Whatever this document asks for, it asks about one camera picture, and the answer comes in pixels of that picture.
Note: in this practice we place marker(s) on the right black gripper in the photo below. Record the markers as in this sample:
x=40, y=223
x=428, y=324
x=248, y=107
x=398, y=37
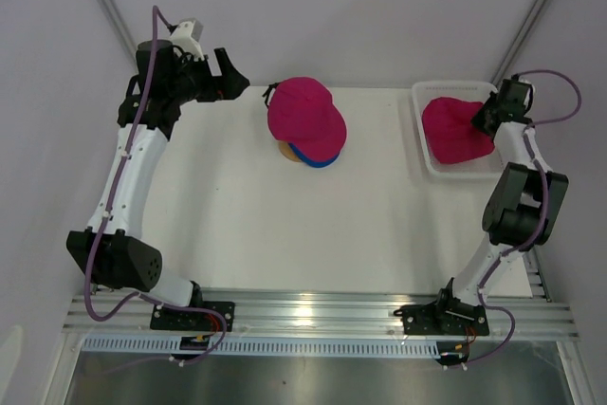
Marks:
x=477, y=119

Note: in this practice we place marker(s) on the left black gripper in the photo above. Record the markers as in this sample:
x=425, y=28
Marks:
x=236, y=83

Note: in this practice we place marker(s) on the pink cap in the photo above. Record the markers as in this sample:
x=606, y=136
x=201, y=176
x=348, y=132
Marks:
x=301, y=109
x=448, y=131

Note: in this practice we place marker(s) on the blue cap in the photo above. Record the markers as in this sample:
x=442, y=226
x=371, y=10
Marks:
x=316, y=154

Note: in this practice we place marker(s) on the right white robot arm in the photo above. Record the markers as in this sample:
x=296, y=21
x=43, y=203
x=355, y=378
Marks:
x=520, y=213

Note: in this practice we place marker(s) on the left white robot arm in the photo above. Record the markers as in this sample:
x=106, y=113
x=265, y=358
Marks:
x=110, y=250

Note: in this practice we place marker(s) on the white plastic basket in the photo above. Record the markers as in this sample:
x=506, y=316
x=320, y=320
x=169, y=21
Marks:
x=483, y=168

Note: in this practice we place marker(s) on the wooden hat stand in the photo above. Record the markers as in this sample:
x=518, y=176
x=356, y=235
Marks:
x=287, y=152

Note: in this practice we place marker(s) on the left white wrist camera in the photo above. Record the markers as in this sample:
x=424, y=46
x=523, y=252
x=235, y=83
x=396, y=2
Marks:
x=187, y=37

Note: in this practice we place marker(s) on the right aluminium frame post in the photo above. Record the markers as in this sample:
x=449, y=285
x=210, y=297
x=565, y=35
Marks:
x=523, y=33

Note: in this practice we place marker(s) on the aluminium frame post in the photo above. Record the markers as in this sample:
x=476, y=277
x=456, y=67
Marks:
x=523, y=33
x=106, y=6

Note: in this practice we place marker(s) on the left aluminium frame post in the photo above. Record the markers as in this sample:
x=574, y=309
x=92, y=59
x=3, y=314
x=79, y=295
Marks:
x=106, y=6

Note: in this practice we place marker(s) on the aluminium rail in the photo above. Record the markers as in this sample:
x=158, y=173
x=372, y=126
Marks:
x=331, y=315

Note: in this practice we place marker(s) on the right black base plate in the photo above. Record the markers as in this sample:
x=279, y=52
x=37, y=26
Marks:
x=435, y=320

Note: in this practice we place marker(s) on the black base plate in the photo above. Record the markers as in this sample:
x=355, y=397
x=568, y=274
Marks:
x=435, y=320
x=181, y=320

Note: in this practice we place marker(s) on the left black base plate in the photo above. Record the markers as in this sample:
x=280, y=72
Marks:
x=181, y=320

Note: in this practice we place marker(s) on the white slotted cable duct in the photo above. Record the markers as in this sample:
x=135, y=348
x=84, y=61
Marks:
x=275, y=347

